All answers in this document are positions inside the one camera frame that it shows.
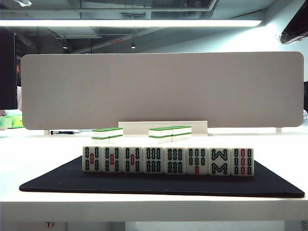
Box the six bamboo mahjong tile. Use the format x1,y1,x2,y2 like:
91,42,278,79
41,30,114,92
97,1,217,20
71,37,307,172
143,147,166,175
164,147,187,176

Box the bright green box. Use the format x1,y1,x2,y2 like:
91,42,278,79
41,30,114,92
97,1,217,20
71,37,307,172
5,115,24,128

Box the black pillar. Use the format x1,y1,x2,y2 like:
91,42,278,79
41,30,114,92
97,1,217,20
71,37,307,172
0,26,17,110

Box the nine bamboo mahjong tile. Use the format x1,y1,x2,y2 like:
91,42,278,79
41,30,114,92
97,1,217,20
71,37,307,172
231,146,255,177

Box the white long rail box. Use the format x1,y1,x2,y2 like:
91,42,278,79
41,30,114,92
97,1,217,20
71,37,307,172
118,121,208,137

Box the black rectangular mat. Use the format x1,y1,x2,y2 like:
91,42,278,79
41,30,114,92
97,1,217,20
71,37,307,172
19,155,306,198

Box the seven bamboo mahjong tile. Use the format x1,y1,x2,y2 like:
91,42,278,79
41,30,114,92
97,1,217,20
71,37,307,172
186,147,209,176

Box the long white ceiling light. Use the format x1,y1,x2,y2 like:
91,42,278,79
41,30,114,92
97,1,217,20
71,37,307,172
0,19,262,28

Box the pale green box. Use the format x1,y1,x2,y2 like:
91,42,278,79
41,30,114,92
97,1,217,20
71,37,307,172
0,117,13,129

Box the grey desk divider panel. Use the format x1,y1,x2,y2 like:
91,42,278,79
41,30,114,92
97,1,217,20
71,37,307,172
20,51,304,131

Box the eight bamboo mahjong tile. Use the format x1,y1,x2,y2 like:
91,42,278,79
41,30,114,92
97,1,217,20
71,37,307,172
208,147,232,177

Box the five bamboo mahjong tile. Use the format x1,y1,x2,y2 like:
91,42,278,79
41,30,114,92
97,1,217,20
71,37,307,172
82,146,103,174
103,146,124,174
122,146,144,174

